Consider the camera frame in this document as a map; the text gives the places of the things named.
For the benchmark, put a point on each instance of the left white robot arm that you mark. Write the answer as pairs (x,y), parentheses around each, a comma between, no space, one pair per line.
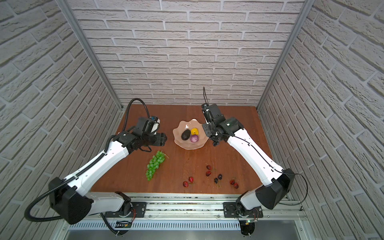
(71,197)

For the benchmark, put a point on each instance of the red cherry pair front left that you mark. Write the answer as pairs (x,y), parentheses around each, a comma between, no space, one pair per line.
(188,182)

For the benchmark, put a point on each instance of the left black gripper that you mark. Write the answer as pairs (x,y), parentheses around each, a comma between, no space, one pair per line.
(160,139)

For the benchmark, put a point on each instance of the red cherry pair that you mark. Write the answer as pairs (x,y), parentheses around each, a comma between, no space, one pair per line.
(209,170)
(188,182)
(234,183)

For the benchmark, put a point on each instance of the red cherry pair middle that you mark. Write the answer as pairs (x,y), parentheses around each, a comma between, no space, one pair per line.
(209,170)

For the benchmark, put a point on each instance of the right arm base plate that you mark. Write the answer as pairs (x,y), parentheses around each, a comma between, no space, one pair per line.
(233,210)

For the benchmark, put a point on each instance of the aluminium mounting rail frame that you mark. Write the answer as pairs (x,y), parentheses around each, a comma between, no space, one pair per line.
(192,217)

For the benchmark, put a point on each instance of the left corner aluminium post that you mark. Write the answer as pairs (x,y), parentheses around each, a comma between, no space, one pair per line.
(80,34)

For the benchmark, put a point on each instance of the black avocado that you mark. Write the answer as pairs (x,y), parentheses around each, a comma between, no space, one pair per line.
(186,135)

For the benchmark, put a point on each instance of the pink wavy fruit bowl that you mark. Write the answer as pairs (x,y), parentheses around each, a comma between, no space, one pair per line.
(188,145)

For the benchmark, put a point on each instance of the green grape bunch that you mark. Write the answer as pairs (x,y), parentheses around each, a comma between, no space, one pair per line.
(154,164)

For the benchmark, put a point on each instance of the right corner aluminium post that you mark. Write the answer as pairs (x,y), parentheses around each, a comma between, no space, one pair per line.
(306,8)

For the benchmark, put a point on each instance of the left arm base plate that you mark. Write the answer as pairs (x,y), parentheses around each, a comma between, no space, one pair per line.
(138,208)

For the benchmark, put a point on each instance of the red cherry pair right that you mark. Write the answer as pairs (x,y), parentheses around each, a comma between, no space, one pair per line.
(234,183)

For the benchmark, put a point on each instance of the yellow lemon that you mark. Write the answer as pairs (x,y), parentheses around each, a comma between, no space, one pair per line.
(194,131)

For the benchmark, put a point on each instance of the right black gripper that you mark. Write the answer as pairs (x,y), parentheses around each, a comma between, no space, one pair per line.
(206,126)

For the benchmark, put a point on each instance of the purple plum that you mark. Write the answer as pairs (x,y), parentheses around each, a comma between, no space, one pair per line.
(194,138)

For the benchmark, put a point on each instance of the dark cherry pair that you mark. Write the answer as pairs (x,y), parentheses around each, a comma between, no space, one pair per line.
(218,179)

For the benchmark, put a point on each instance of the corner aluminium post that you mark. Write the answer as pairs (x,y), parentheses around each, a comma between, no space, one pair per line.
(306,8)
(80,34)

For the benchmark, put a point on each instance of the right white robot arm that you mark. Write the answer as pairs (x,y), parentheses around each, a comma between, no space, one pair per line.
(276,181)

